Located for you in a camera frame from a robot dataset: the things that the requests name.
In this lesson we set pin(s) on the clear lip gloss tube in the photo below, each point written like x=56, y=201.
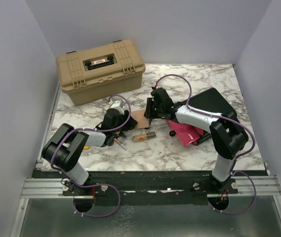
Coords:
x=122, y=138

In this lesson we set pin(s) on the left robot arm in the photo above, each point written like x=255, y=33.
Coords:
x=65, y=147

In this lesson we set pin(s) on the square copper compact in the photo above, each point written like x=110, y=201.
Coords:
x=142, y=121

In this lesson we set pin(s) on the aluminium extrusion frame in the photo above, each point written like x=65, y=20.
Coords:
x=252, y=212

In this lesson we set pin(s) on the tan plastic toolbox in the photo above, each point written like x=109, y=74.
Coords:
x=95, y=73

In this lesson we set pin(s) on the black makeup drawer organizer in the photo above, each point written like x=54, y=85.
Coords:
x=203, y=110

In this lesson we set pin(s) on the pink drawer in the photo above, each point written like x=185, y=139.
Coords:
x=186, y=134

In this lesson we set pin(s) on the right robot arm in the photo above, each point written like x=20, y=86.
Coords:
x=228, y=135

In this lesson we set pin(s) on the beige concealer tube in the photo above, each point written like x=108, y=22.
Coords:
x=144, y=136

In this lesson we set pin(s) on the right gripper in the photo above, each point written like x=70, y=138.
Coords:
x=147, y=113

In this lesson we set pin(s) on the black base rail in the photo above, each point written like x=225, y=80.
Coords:
x=108, y=188

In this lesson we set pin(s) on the slim concealer tube white cap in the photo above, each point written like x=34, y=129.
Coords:
x=121, y=143

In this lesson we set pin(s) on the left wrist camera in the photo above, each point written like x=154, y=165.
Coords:
x=118, y=105

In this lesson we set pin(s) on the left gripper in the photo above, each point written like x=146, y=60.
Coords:
x=130, y=124

